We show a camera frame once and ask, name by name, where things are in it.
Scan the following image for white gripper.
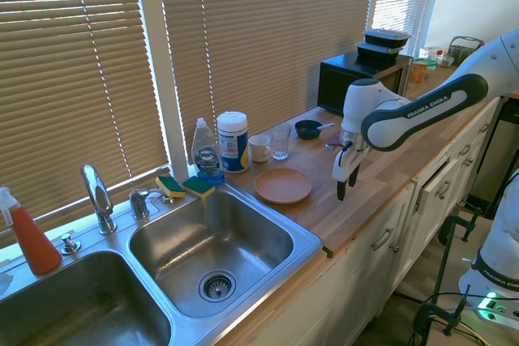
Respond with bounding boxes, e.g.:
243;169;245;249
331;144;371;202

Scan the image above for orange plastic plate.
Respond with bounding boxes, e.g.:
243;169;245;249
254;167;313;206

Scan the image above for stainless steel double sink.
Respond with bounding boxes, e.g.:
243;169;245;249
0;177;325;346

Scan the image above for metal sink drain strainer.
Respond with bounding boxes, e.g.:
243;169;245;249
198;269;238;304

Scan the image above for small chrome sink knob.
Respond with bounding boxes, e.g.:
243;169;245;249
60;233;82;256

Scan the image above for small black bowl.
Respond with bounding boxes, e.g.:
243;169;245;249
294;119;324;141

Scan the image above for white kitchen cabinets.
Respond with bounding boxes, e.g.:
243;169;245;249
242;96;504;346

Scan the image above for clear drinking glass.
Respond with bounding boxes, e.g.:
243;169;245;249
269;122;293;161

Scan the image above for white ceramic mug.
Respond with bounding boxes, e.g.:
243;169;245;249
247;134;272;164

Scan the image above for black microwave oven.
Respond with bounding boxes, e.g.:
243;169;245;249
316;52;414;117

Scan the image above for black clamp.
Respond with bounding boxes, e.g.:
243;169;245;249
436;207;484;245
412;284;472;338

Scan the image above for white wipes canister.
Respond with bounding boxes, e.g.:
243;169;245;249
216;110;250;174

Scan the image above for orange jar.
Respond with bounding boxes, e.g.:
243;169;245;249
410;60;429;84

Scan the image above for black food container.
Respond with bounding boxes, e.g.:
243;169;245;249
355;41;403;66
362;28;412;49

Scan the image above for blue Dawn dish soap bottle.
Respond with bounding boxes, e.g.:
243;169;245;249
191;117;225;186

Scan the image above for yellow green sponge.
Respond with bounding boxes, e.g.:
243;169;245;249
155;174;186;200
181;175;217;201

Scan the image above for clear container green lid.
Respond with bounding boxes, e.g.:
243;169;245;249
418;45;445;70

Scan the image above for black dishwasher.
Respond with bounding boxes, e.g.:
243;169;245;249
474;96;519;218

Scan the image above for wide tan window blind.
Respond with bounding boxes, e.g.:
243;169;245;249
0;0;171;250
156;0;378;164

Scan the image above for chrome kitchen faucet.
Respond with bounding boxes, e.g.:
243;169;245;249
79;164;118;236

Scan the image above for orange spray bottle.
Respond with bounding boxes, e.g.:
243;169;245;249
0;186;63;276

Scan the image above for dark wire basket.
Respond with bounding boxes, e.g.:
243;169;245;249
447;36;486;67

